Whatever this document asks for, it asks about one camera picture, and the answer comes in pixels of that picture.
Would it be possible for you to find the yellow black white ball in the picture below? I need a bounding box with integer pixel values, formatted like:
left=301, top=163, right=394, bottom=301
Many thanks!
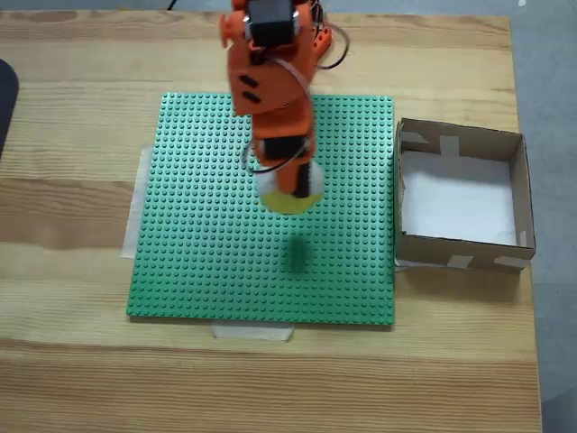
left=259, top=161, right=325, bottom=214

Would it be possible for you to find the brown cardboard box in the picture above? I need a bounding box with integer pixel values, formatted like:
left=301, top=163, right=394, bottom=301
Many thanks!
left=394, top=117, right=537, bottom=273

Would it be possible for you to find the green studded baseplate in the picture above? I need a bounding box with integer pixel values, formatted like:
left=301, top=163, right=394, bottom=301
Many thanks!
left=125, top=92, right=397, bottom=327

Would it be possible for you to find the white paper sheet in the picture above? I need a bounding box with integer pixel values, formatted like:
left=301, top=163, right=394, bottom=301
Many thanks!
left=399, top=151, right=517, bottom=247

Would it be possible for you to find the black rounded object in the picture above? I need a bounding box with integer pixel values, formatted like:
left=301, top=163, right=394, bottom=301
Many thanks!
left=0, top=58, right=22, bottom=161

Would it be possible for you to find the thin gripper servo cable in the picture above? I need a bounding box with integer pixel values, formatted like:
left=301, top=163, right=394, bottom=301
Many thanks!
left=241, top=56, right=316, bottom=177

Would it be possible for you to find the servo wire bundle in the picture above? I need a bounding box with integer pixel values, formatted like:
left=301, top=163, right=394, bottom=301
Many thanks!
left=310, top=0, right=353, bottom=71

